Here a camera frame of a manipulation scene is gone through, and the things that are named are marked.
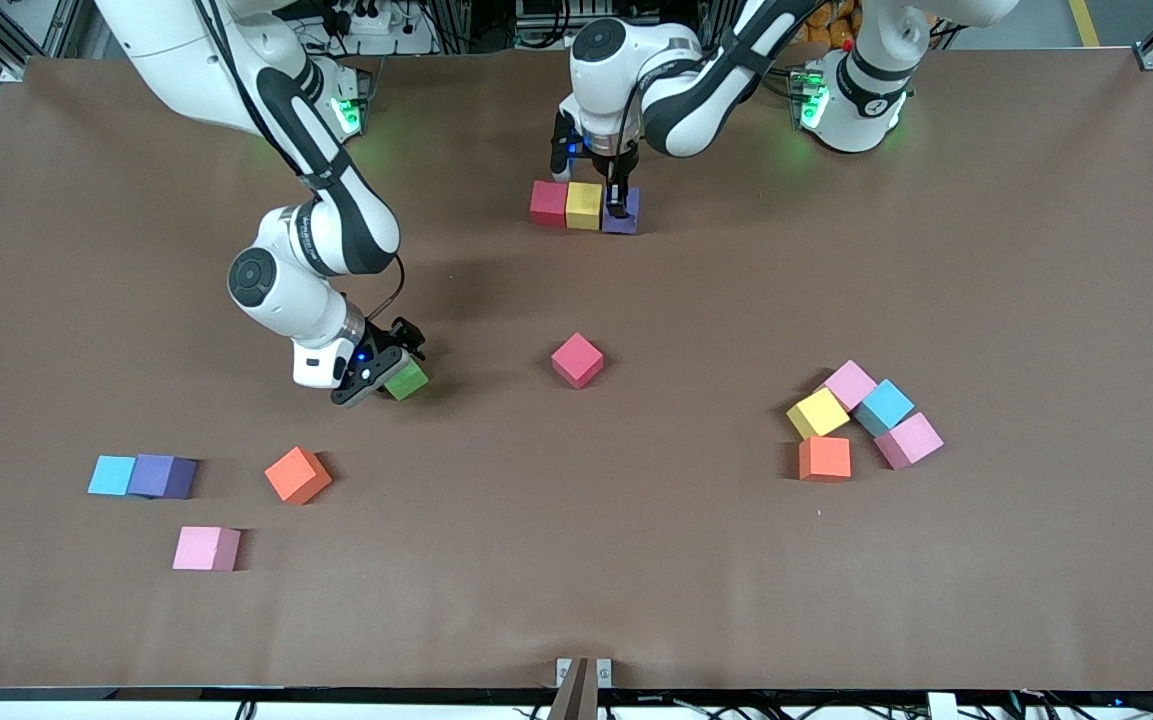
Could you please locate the black camera cable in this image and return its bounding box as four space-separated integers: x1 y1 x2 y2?
366 254 408 323

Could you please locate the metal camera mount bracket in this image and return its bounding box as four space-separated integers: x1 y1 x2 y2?
556 657 613 720

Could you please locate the orange foam cube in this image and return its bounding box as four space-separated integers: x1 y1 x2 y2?
264 446 333 506
798 436 853 483

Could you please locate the purple foam cube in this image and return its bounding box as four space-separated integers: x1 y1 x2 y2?
601 187 642 236
126 454 199 500

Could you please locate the blue foam cube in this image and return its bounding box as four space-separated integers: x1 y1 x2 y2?
87 455 139 497
854 379 916 438

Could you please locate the pink foam cube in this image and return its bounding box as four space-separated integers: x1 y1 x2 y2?
172 526 243 573
824 360 878 411
873 412 945 471

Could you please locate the yellow foam cube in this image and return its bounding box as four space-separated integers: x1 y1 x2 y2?
565 182 605 232
786 387 851 441

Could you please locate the brown table cover sheet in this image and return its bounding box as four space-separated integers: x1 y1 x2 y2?
0 50 1153 691

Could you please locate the green foam cube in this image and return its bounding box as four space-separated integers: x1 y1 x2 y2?
383 358 431 403

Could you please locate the red foam cube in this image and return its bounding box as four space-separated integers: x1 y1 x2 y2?
530 180 570 229
550 332 605 390

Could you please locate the bag of orange items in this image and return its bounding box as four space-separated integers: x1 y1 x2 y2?
806 0 862 48

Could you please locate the white power strip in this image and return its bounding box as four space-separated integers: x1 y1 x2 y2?
321 0 437 56

